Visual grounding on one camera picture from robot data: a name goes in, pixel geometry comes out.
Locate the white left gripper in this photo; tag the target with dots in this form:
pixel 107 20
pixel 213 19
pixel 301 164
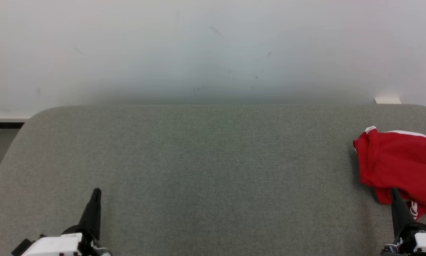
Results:
pixel 56 245

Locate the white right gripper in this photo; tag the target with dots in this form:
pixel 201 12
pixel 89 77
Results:
pixel 419 243

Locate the red shorts with white band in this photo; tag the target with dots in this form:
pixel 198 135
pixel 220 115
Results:
pixel 397 163

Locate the grey fabric sofa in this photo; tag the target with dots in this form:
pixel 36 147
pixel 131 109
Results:
pixel 216 177

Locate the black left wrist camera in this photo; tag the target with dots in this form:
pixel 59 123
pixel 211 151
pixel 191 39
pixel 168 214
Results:
pixel 21 247

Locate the small white wall block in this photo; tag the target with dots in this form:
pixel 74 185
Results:
pixel 388 101

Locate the white wall baseboard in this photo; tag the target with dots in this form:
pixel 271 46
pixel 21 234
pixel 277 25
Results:
pixel 6 119

